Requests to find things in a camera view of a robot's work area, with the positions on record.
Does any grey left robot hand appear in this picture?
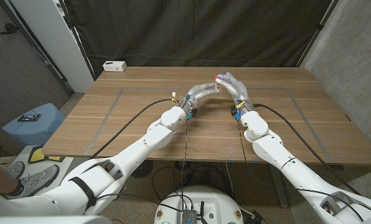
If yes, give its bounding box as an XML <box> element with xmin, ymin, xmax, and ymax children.
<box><xmin>179</xmin><ymin>82</ymin><xmax>221</xmax><ymax>114</ymax></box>

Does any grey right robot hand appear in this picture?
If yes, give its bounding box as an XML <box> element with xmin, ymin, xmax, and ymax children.
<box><xmin>215</xmin><ymin>72</ymin><xmax>255</xmax><ymax>114</ymax></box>

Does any black backdrop curtain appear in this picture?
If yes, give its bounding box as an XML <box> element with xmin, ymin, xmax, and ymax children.
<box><xmin>59</xmin><ymin>0</ymin><xmax>340</xmax><ymax>78</ymax></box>

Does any white power strip box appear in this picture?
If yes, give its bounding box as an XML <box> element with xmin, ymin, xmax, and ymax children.
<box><xmin>102</xmin><ymin>60</ymin><xmax>128</xmax><ymax>72</ymax></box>

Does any round black floor fan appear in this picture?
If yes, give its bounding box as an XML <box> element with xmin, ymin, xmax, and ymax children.
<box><xmin>131</xmin><ymin>160</ymin><xmax>154</xmax><ymax>179</ymax></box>

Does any black backdrop stand pole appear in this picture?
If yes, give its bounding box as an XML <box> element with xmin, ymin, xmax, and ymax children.
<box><xmin>59</xmin><ymin>0</ymin><xmax>96</xmax><ymax>82</ymax></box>
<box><xmin>297</xmin><ymin>0</ymin><xmax>340</xmax><ymax>68</ymax></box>

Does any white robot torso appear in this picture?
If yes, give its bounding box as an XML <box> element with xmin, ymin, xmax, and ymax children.
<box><xmin>154</xmin><ymin>185</ymin><xmax>245</xmax><ymax>224</ymax></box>

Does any grey table leg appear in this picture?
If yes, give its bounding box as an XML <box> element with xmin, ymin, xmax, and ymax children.
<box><xmin>268</xmin><ymin>163</ymin><xmax>289</xmax><ymax>208</ymax></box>

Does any grey electronics box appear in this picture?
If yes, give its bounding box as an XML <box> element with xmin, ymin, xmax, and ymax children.
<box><xmin>181</xmin><ymin>208</ymin><xmax>198</xmax><ymax>224</ymax></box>

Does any white pillar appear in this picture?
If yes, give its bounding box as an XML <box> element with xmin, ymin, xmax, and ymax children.
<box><xmin>9</xmin><ymin>0</ymin><xmax>95</xmax><ymax>93</ymax></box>

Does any blue plastic stool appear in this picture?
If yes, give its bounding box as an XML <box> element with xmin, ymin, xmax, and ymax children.
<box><xmin>1</xmin><ymin>103</ymin><xmax>66</xmax><ymax>147</ymax></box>

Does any black smartphone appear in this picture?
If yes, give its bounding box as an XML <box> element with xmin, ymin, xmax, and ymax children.
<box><xmin>17</xmin><ymin>113</ymin><xmax>42</xmax><ymax>123</ymax></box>

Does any grey black sneaker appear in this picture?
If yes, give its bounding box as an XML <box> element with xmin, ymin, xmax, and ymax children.
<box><xmin>4</xmin><ymin>161</ymin><xmax>26</xmax><ymax>180</ymax></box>
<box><xmin>6</xmin><ymin>164</ymin><xmax>60</xmax><ymax>199</ymax></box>

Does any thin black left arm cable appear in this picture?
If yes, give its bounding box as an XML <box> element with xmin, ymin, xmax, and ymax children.
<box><xmin>179</xmin><ymin>119</ymin><xmax>190</xmax><ymax>205</ymax></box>

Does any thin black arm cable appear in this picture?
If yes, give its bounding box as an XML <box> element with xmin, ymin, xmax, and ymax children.
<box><xmin>237</xmin><ymin>121</ymin><xmax>364</xmax><ymax>222</ymax></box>
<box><xmin>179</xmin><ymin>119</ymin><xmax>190</xmax><ymax>205</ymax></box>

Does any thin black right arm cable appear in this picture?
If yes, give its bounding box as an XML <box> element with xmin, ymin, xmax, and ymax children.
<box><xmin>237</xmin><ymin>121</ymin><xmax>364</xmax><ymax>222</ymax></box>

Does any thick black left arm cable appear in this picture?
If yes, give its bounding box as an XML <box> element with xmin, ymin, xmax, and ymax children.
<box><xmin>88</xmin><ymin>98</ymin><xmax>176</xmax><ymax>159</ymax></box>

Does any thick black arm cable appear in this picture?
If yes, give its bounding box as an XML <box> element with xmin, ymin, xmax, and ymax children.
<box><xmin>253</xmin><ymin>103</ymin><xmax>360</xmax><ymax>195</ymax></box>
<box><xmin>88</xmin><ymin>98</ymin><xmax>176</xmax><ymax>159</ymax></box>

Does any white floor cable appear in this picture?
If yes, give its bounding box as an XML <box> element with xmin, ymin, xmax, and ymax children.
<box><xmin>225</xmin><ymin>162</ymin><xmax>235</xmax><ymax>198</ymax></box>

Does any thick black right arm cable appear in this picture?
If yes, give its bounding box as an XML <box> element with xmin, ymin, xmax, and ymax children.
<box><xmin>253</xmin><ymin>103</ymin><xmax>360</xmax><ymax>195</ymax></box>

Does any black door handle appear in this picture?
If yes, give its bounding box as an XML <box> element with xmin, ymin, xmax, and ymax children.
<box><xmin>0</xmin><ymin>22</ymin><xmax>19</xmax><ymax>35</ymax></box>

